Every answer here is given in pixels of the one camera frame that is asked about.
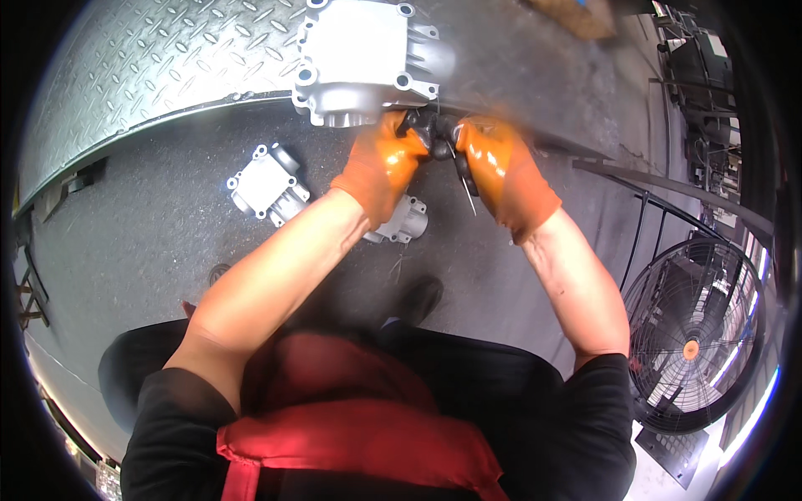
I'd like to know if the large aluminium casting housing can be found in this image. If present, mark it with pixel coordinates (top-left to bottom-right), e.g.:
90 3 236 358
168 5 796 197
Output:
291 0 457 129

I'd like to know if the person's left hand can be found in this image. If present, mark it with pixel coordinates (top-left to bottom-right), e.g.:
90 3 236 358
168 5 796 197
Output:
330 109 452 230

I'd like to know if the black floor fan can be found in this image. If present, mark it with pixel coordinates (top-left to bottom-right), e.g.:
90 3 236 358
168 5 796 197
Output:
622 237 768 437

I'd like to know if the diamond plate metal workbench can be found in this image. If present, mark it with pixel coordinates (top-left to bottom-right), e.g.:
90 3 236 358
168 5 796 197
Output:
15 0 615 217

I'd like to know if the black grid floor mat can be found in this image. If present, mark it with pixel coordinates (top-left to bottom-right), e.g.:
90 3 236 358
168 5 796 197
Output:
634 423 710 491

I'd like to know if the brown wooden board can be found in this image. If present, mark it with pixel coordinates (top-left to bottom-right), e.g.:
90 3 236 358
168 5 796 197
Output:
525 0 619 42

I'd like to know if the dark metal frame stand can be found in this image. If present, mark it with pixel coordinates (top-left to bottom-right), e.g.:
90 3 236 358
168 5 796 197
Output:
14 243 52 331

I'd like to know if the thin metal rod tool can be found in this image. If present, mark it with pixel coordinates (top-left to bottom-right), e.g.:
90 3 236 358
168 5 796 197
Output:
446 143 477 218

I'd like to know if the person's body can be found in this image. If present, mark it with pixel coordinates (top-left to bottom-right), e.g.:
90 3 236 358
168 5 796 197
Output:
119 329 637 501

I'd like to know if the black metal railing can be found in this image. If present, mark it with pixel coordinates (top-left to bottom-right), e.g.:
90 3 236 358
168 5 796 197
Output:
572 157 776 295

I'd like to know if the person's right hand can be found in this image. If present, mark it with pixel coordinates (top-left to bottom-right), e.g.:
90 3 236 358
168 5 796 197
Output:
440 116 563 245

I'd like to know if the black machinery rack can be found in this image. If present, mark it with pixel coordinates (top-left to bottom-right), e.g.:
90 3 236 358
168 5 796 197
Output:
650 0 749 220

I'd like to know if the small aluminium casting housing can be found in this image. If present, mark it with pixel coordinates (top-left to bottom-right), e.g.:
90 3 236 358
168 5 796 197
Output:
226 143 312 228
362 194 430 245

